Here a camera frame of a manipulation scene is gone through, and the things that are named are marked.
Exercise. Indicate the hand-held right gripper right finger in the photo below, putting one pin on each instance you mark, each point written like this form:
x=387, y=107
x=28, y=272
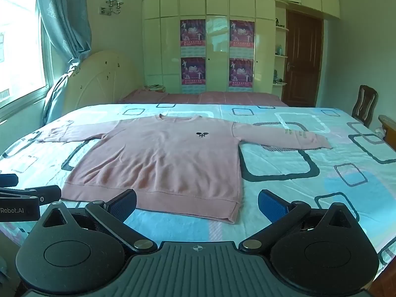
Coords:
x=272, y=205

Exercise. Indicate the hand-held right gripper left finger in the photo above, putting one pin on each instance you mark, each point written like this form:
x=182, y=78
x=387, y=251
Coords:
x=122, y=205

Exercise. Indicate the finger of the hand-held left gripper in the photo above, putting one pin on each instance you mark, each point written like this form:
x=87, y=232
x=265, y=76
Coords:
x=7, y=180
x=46, y=193

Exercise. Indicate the pink sweatshirt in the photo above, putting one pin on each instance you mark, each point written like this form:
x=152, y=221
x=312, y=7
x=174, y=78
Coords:
x=161, y=161

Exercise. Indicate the bed with patterned sheet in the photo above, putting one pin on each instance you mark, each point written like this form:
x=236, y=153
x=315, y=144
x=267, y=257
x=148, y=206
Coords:
x=278, y=161

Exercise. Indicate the red bed cover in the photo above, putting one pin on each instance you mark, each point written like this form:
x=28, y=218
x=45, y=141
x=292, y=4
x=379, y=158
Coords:
x=216, y=97

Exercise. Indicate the pile of books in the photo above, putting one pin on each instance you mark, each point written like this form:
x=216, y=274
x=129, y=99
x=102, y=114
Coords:
x=154, y=88

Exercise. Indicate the cream wooden headboard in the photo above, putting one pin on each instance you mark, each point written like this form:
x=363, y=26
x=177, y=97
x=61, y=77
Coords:
x=99, y=80

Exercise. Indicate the dark shelf ornament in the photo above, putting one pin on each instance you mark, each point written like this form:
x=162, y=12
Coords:
x=279, y=80

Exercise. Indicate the window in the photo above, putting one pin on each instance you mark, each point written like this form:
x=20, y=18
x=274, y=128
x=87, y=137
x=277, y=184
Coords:
x=18, y=46

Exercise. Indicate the wooden footboard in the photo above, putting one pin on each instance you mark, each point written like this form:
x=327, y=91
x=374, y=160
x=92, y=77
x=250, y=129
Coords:
x=389, y=133

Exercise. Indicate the wooden chair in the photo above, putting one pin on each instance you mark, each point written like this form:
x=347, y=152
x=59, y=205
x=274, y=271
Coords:
x=366, y=102

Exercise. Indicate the cream corner shelf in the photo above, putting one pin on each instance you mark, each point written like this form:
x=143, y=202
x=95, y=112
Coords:
x=280, y=56

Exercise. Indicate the brown wooden door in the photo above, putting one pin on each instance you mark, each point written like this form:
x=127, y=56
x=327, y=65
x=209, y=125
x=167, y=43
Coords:
x=303, y=58

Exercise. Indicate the small teal vase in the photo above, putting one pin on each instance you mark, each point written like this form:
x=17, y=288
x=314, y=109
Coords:
x=280, y=49

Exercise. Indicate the teal curtain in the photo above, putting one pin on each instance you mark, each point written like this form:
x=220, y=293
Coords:
x=66, y=21

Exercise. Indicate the cream wardrobe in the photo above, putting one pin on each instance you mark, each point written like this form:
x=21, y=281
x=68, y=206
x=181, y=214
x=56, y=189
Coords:
x=216, y=6

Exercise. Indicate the wall poster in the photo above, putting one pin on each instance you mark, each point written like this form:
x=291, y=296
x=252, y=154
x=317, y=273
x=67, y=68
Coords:
x=242, y=37
x=241, y=75
x=193, y=35
x=193, y=74

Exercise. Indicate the wall lamp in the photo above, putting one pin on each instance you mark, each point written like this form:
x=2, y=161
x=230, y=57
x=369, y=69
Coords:
x=113, y=3

